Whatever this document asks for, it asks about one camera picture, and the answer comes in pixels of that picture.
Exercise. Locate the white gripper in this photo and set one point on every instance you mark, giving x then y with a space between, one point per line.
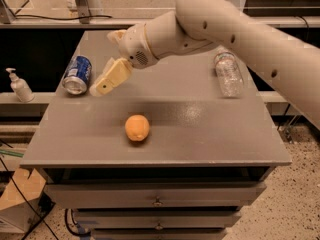
135 48

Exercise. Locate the blue pepsi can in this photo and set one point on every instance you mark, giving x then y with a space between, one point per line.
77 75

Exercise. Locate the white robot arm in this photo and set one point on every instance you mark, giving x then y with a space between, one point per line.
287 64

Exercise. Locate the orange fruit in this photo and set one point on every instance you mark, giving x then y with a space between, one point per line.
137 128

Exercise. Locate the white pump dispenser bottle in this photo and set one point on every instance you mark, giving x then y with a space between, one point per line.
20 87

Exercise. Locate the grey drawer cabinet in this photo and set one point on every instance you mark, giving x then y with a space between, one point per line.
196 135

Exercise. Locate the clear plastic water bottle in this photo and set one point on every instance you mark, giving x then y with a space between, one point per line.
228 73

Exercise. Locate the top grey drawer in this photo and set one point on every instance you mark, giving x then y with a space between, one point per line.
154 195

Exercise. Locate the grey drawer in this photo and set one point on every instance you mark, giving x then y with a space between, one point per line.
165 234
157 219
154 195

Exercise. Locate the middle grey drawer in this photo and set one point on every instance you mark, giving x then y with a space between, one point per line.
157 219

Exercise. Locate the cardboard box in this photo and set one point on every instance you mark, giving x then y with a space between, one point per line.
16 201

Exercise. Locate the bottom grey drawer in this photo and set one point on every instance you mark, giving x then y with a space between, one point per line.
165 234

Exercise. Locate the left metal bracket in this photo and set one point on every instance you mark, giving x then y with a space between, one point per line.
83 11

